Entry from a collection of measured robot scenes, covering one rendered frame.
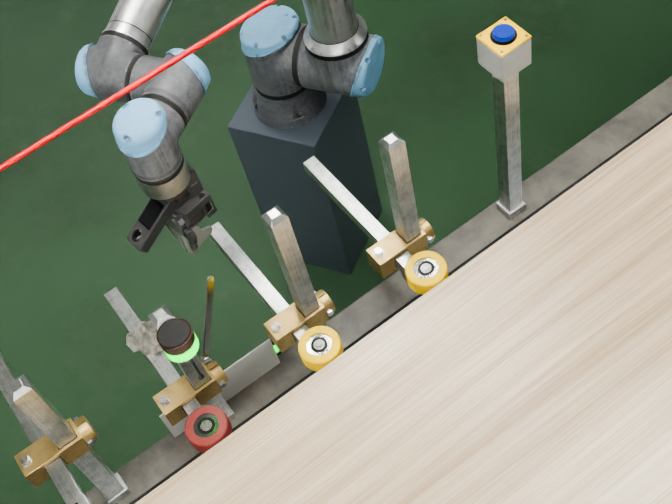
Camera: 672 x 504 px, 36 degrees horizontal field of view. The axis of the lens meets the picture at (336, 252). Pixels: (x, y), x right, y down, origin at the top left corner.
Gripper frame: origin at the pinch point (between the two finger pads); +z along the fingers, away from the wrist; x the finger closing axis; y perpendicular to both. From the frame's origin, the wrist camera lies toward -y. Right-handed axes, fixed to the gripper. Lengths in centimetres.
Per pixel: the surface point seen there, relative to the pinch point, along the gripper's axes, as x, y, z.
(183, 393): -16.0, -19.0, 10.3
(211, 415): -25.4, -18.8, 6.9
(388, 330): -37.8, 14.4, 7.3
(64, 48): 181, 53, 98
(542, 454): -74, 14, 7
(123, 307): 8.8, -14.8, 11.3
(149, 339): -1.5, -15.9, 10.9
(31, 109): 166, 27, 98
